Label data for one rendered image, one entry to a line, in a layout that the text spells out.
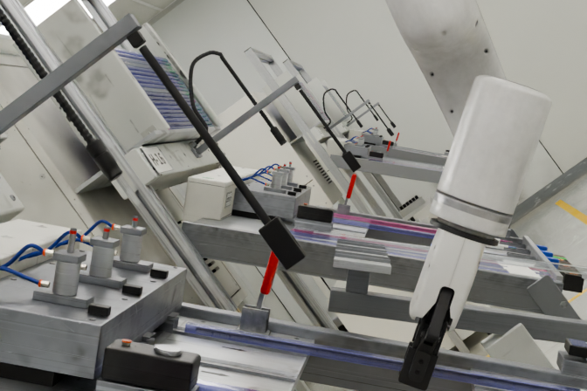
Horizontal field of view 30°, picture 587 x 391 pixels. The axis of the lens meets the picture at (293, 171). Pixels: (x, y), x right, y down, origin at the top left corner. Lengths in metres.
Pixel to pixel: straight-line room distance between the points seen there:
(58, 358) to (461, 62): 0.54
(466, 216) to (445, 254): 0.04
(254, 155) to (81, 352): 4.71
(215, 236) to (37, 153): 0.38
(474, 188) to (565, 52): 7.62
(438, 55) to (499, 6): 7.53
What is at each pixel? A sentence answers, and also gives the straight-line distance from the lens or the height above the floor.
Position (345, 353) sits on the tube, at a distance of 1.19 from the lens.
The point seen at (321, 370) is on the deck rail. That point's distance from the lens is 1.29.
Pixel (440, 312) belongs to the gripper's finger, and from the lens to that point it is 1.13.
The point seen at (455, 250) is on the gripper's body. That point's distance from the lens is 1.13.
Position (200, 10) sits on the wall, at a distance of 8.87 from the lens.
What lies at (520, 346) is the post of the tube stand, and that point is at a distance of 1.50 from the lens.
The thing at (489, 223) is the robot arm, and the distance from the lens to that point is 1.14.
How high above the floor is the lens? 1.12
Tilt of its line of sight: 1 degrees up
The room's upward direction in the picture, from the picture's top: 36 degrees counter-clockwise
